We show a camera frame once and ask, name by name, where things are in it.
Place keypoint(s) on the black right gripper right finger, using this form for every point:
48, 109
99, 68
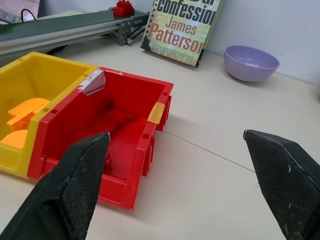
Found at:
287, 180

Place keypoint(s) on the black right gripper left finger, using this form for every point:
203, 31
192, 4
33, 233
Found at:
67, 190

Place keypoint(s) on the green conveyor belt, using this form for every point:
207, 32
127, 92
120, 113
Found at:
62, 25

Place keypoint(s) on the red block in bin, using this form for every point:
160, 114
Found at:
112, 122

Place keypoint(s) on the red plastic storage bin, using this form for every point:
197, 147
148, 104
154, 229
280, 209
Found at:
120, 125

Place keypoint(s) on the orange block with half-round top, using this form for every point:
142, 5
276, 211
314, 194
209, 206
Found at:
26, 110

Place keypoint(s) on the white torn label tape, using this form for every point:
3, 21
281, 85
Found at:
93, 82

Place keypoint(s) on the yellow plastic storage bin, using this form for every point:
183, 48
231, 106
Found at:
32, 82

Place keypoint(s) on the yellow tape piece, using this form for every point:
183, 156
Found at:
156, 112

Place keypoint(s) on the lavender bowl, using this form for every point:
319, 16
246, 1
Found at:
250, 63

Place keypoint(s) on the James Patterson paperback book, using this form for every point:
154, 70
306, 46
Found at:
180, 30

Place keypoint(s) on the red toy building block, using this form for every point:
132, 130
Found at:
123, 8

